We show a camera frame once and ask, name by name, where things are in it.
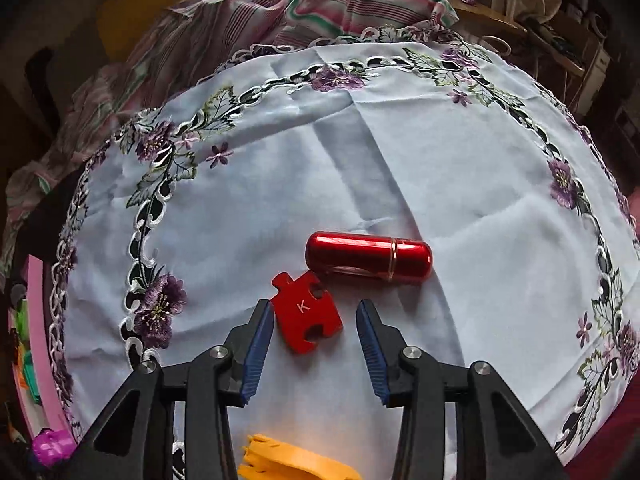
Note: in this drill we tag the yellow plastic toy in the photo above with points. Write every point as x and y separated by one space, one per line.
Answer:
290 462

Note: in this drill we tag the red puzzle piece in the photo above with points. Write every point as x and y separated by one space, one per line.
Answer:
305 315

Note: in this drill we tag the pink striped bedsheet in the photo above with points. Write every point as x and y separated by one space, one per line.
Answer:
250 15

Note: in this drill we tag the red metallic capsule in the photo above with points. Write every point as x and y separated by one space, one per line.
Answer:
360 255

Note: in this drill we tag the orange plastic piece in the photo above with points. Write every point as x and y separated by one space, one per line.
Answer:
22 362

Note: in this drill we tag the white embroidered floral tablecloth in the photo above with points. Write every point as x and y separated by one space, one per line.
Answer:
350 160

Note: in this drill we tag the pink-edged white box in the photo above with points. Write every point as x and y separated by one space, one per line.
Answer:
37 320

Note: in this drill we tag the cluttered wooden desk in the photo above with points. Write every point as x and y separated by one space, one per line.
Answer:
490 15

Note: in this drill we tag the teal plastic toy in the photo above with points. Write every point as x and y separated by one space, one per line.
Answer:
32 382

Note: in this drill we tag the green and white round container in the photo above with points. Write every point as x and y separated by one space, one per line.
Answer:
21 317

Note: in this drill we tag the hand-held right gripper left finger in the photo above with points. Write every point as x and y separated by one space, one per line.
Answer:
257 355

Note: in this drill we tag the purple plastic toy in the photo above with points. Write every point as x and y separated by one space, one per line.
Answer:
50 447

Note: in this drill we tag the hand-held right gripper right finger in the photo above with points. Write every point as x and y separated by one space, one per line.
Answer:
372 355

